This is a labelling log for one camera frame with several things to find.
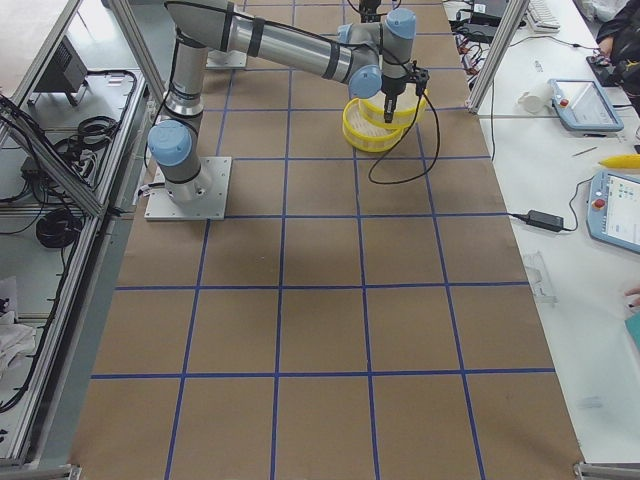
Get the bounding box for aluminium frame rail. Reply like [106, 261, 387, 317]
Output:
[467, 0, 529, 114]

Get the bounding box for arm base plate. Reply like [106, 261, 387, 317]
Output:
[205, 50, 247, 70]
[145, 156, 232, 221]

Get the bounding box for black power brick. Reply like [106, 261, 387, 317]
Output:
[510, 210, 571, 233]

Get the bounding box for far teach pendant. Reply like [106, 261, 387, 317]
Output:
[548, 79, 624, 134]

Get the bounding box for yellow bamboo steamer bottom tier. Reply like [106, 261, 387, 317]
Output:
[342, 98, 407, 153]

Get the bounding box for black box on shelf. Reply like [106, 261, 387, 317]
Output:
[34, 36, 88, 106]

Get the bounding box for coiled black cables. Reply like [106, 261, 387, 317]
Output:
[35, 207, 82, 250]

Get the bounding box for near teach pendant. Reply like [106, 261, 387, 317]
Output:
[586, 170, 639, 253]

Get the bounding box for teach pendant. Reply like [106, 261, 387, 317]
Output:
[548, 79, 624, 134]
[586, 170, 639, 253]

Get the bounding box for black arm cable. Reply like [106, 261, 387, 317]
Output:
[368, 59, 441, 185]

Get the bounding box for yellow bamboo steamer tier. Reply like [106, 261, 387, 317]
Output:
[358, 88, 426, 130]
[342, 98, 407, 153]

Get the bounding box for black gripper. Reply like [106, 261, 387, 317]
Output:
[383, 90, 398, 123]

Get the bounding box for yellow bamboo steamer top tier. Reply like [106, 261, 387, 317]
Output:
[358, 88, 426, 130]

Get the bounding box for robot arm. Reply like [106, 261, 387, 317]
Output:
[147, 1, 428, 205]

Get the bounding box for white cup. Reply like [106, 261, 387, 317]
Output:
[517, 82, 554, 114]

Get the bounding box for clear plastic tray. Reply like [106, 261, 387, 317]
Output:
[522, 251, 557, 305]

